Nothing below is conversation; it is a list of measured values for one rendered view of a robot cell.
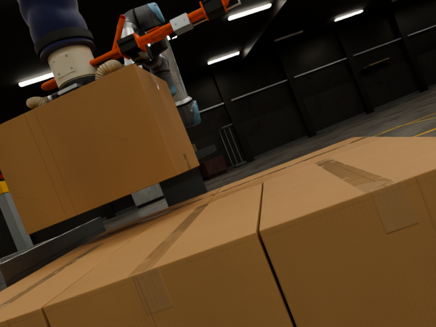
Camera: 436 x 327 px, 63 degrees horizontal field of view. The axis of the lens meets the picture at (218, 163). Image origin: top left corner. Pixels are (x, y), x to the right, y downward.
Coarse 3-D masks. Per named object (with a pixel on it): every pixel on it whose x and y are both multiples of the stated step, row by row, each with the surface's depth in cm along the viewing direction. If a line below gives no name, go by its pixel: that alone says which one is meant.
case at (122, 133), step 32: (64, 96) 121; (96, 96) 120; (128, 96) 118; (160, 96) 136; (0, 128) 125; (32, 128) 123; (64, 128) 122; (96, 128) 120; (128, 128) 119; (160, 128) 119; (0, 160) 126; (32, 160) 124; (64, 160) 123; (96, 160) 121; (128, 160) 120; (160, 160) 118; (192, 160) 146; (32, 192) 125; (64, 192) 124; (96, 192) 122; (128, 192) 121; (32, 224) 126
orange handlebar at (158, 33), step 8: (224, 0) 129; (200, 8) 130; (192, 16) 131; (200, 16) 134; (168, 24) 132; (152, 32) 133; (160, 32) 133; (168, 32) 137; (144, 40) 134; (152, 40) 136; (104, 56) 137; (112, 56) 137; (120, 56) 141; (48, 88) 144
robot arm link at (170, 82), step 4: (156, 72) 165; (160, 72) 165; (164, 72) 165; (168, 72) 166; (156, 76) 165; (160, 76) 165; (164, 76) 165; (168, 76) 166; (168, 80) 165; (172, 80) 167; (168, 84) 165; (172, 84) 167; (172, 88) 166; (172, 92) 166; (172, 96) 171
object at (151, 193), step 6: (150, 186) 1254; (156, 186) 1258; (138, 192) 1246; (144, 192) 1249; (150, 192) 1253; (156, 192) 1257; (138, 198) 1245; (144, 198) 1248; (150, 198) 1252; (156, 198) 1259; (162, 198) 1263; (138, 204) 1243; (144, 204) 1251
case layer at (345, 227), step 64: (256, 192) 98; (320, 192) 65; (384, 192) 52; (64, 256) 127; (128, 256) 77; (192, 256) 57; (256, 256) 55; (320, 256) 54; (384, 256) 53; (0, 320) 64; (64, 320) 61; (128, 320) 59; (192, 320) 58; (256, 320) 56; (320, 320) 55; (384, 320) 53
